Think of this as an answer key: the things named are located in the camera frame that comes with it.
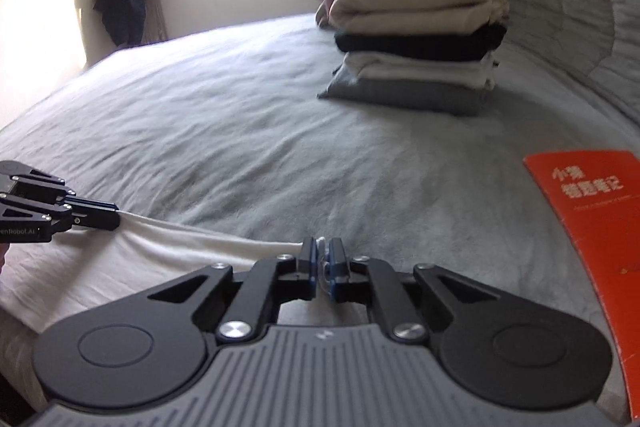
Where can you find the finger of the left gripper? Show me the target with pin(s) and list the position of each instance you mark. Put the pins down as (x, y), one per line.
(94, 214)

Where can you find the white long pants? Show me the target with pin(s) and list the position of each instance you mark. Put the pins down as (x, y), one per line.
(81, 269)

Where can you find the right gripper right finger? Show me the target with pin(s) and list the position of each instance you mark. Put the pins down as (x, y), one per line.
(375, 284)

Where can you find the grey bed sheet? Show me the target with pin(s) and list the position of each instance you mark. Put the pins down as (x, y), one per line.
(226, 131)

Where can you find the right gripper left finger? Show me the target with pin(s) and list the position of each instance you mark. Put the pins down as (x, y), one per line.
(268, 285)

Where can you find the black folded garment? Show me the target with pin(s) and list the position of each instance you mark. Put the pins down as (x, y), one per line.
(438, 48)

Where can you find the red paper card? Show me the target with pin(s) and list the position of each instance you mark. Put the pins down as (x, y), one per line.
(595, 194)

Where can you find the beige folded garment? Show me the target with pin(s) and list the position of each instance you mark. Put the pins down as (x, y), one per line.
(416, 17)

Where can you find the white folded garment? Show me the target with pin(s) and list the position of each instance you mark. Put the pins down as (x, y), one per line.
(382, 66)

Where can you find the grey folded sweater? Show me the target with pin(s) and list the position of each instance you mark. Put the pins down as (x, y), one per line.
(432, 96)

